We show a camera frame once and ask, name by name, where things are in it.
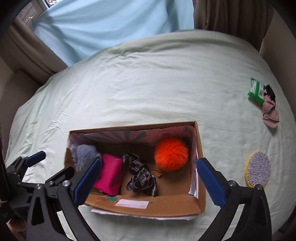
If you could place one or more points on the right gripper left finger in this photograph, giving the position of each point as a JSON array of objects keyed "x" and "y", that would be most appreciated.
[{"x": 44, "y": 224}]

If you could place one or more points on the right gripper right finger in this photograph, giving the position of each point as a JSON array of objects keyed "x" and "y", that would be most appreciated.
[{"x": 255, "y": 220}]

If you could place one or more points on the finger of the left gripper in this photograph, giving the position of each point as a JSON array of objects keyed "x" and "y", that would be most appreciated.
[
  {"x": 65, "y": 174},
  {"x": 19, "y": 167}
]

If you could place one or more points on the grey-blue fluffy pom-pom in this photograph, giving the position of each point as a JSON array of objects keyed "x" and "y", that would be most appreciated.
[{"x": 82, "y": 154}]

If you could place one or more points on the pink zip pouch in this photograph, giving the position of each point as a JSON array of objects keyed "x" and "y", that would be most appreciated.
[{"x": 111, "y": 176}]

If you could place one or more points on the round glitter coin purse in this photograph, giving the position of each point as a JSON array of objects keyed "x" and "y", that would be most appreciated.
[{"x": 257, "y": 170}]

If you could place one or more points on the black white patterned scrunchie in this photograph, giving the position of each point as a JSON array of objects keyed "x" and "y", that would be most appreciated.
[{"x": 141, "y": 181}]

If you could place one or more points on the orange fluffy pom-pom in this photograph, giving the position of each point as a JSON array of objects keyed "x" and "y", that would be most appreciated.
[{"x": 170, "y": 154}]

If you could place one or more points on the pink fabric garment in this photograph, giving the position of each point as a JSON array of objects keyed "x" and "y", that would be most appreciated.
[{"x": 270, "y": 115}]

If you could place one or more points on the green wet wipes packet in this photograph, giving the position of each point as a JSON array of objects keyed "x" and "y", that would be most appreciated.
[{"x": 256, "y": 92}]

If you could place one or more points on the person's left hand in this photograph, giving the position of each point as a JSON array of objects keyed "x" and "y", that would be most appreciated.
[{"x": 17, "y": 226}]

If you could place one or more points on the cardboard box with patterned flaps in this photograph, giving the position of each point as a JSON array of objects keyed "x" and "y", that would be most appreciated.
[{"x": 181, "y": 194}]

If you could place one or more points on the beige upholstered headboard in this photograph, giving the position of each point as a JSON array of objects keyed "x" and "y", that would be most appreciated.
[{"x": 19, "y": 90}]

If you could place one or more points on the pale green bed sheet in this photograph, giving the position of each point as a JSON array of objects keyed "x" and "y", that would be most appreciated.
[{"x": 196, "y": 75}]

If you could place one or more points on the left brown curtain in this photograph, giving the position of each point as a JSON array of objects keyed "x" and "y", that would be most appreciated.
[{"x": 21, "y": 49}]

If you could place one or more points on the brown curtain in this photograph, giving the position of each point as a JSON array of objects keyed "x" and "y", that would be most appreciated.
[
  {"x": 21, "y": 49},
  {"x": 246, "y": 19}
]

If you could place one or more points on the light blue hanging cloth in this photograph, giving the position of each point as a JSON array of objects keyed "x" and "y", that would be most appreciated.
[{"x": 75, "y": 30}]

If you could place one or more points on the right brown curtain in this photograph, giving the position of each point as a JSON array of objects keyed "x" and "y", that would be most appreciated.
[{"x": 246, "y": 19}]

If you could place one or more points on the window with white frame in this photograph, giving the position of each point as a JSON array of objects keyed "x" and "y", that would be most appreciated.
[{"x": 35, "y": 8}]

